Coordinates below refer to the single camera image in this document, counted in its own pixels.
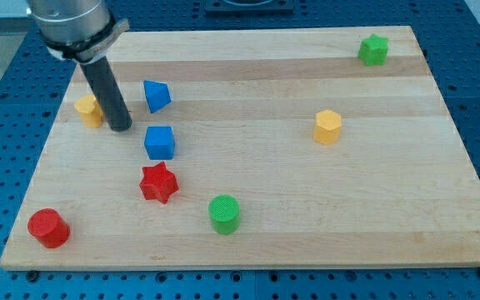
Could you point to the blue triangle block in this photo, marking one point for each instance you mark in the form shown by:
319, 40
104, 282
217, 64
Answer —
157, 95

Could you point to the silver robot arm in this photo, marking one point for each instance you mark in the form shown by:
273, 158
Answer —
78, 30

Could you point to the yellow hexagon block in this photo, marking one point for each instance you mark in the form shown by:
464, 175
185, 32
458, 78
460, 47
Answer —
327, 127

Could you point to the green cylinder block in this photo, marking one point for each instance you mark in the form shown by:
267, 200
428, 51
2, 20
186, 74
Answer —
224, 212

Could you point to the blue cube block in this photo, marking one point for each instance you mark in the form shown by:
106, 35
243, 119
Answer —
159, 143

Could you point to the wooden board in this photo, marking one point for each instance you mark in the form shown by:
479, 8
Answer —
396, 190

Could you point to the red star block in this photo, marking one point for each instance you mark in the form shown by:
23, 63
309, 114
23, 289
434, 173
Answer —
158, 183

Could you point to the yellow block behind tool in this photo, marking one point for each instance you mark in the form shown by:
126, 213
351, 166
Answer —
89, 111

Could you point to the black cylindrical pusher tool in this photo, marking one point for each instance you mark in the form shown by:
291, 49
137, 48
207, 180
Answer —
105, 88

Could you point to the green star block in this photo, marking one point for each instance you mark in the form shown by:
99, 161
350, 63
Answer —
373, 50

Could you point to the red cylinder block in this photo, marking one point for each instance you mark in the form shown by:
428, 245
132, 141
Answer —
48, 228

